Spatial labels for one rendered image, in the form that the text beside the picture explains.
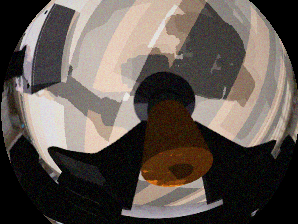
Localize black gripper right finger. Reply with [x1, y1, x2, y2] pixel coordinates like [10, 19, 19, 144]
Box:
[194, 121, 277, 204]

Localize orange knob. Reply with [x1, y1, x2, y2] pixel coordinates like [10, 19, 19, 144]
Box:
[141, 100, 214, 186]

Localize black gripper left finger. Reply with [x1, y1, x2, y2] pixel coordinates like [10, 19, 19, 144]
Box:
[48, 120, 148, 210]

